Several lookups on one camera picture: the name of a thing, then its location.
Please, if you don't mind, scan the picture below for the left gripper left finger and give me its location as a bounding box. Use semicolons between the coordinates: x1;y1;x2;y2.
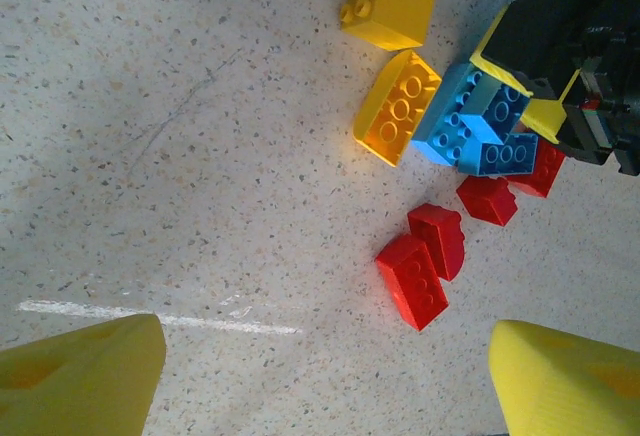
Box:
0;314;167;436

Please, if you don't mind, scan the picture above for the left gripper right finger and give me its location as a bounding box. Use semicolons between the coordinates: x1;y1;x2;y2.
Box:
488;319;640;436

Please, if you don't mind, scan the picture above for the red 2x4 lego brick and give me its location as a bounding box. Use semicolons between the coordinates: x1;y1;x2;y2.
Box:
507;138;567;200
374;233;450;332

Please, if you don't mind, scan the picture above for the small blue lego brick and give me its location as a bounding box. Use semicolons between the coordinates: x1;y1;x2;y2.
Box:
458;73;531;145

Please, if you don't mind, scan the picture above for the blue 2x4 lego brick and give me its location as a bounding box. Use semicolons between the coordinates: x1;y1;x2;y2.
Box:
410;62;484;167
457;128;540;178

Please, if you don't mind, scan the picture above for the red 2x2 lego brick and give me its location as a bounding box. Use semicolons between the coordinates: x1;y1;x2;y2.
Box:
455;174;519;228

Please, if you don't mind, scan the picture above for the yellow 2x2 lego brick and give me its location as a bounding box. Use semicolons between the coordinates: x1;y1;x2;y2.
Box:
339;0;438;52

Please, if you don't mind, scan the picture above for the yellow 2x4 lego brick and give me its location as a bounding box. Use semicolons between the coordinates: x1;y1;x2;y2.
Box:
352;49;444;168

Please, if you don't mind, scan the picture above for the red curved lego brick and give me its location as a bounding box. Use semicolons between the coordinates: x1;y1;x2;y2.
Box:
407;202;466;283

